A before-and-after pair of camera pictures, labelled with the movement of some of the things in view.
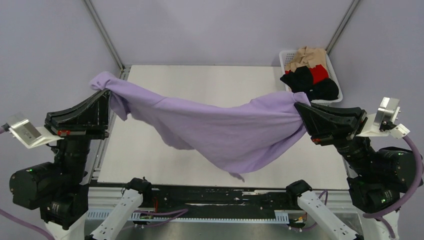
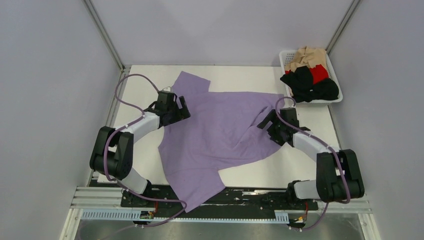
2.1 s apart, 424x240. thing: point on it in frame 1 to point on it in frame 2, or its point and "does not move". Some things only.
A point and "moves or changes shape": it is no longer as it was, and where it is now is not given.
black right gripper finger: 318,119 to 266,123
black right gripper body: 337,137 to 274,131
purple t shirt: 233,134 moves or changes shape
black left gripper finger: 93,110 to 184,113
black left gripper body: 80,132 to 173,111
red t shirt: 320,72 does not move
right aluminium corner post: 349,12 does not move
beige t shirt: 307,56 does not move
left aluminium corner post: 104,33 does not move
